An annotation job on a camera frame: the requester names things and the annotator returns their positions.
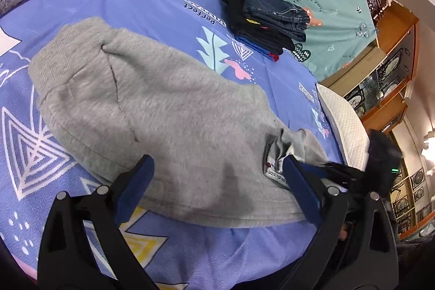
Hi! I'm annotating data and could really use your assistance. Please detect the grey sweatpants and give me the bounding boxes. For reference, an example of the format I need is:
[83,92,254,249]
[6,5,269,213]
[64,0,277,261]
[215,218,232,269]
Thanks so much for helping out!
[29,18,327,228]

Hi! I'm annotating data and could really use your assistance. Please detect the person's right hand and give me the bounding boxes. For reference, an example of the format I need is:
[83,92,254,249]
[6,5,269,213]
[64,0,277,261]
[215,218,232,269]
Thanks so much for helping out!
[338,222,351,241]

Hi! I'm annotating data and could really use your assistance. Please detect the white quilted mattress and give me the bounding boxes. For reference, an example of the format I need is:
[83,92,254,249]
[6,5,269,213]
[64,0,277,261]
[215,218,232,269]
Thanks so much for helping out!
[316,84,369,171]

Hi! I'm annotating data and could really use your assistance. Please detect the wooden display cabinet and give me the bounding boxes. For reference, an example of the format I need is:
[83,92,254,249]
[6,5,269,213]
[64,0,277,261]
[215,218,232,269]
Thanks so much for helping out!
[322,1,434,239]

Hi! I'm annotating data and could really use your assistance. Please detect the folded black pants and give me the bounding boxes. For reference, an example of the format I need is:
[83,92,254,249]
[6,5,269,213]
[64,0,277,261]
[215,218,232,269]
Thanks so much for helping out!
[221,0,295,62]

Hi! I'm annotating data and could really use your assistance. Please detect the folded dark blue jeans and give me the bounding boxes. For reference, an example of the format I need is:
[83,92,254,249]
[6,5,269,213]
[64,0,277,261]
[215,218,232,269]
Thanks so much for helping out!
[243,0,310,43]

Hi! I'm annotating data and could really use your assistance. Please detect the blue patterned bed sheet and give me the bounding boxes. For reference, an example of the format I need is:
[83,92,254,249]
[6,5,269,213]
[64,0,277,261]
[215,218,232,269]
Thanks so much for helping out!
[1,0,341,289]

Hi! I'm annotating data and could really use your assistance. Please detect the wall spot lamps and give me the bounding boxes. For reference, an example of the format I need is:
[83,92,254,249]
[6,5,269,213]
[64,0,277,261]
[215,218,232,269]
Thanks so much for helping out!
[421,130,435,176]

